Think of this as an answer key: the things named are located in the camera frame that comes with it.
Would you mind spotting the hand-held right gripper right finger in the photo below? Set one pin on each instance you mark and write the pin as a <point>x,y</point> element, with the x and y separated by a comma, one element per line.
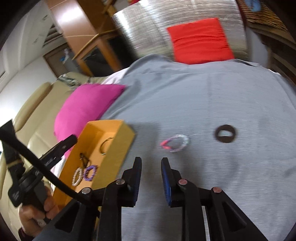
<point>166,183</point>

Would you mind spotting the orange cardboard box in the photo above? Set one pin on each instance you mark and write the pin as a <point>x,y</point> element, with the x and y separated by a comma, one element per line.
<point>115,143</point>

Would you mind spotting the thin metal bangle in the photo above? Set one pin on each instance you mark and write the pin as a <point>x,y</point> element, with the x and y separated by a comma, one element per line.
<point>101,148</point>

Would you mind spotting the person's left hand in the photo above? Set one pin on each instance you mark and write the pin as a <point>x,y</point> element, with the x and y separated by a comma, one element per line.
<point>30,217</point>

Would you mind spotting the wooden table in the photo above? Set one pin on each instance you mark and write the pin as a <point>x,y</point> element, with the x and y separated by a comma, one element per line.
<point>277,53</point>

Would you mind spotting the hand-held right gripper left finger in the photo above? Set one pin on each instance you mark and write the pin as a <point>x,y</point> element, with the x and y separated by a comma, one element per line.
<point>138,178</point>

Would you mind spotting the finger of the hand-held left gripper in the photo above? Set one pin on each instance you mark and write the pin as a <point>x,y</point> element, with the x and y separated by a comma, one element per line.
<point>60,148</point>
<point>11,157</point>

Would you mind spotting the small red pillow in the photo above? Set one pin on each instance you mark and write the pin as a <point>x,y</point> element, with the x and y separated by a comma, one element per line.
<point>198,39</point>

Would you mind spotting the person's left forearm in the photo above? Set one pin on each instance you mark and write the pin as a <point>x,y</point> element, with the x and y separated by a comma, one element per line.
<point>24,234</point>

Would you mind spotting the wicker basket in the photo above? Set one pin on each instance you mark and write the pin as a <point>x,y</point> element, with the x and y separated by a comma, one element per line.
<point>266,16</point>

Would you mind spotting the beige sofa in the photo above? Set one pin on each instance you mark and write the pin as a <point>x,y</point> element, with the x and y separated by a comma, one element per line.
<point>34,111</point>

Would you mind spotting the pink pillow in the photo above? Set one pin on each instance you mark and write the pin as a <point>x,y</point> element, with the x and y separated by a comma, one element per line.
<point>87,106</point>

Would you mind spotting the wall vent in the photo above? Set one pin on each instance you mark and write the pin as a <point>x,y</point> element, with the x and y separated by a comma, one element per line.
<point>52,36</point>

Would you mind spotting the wooden cabinet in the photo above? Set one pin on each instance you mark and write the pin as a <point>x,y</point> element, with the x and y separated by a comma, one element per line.
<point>76,18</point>

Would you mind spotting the patterned cloth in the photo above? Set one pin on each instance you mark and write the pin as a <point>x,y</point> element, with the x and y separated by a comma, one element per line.
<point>71,80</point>

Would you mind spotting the brown door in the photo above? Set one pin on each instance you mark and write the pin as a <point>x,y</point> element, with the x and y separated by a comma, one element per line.
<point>55,62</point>

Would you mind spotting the blue cloth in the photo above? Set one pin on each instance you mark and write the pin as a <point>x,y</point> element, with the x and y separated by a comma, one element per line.
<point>253,4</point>

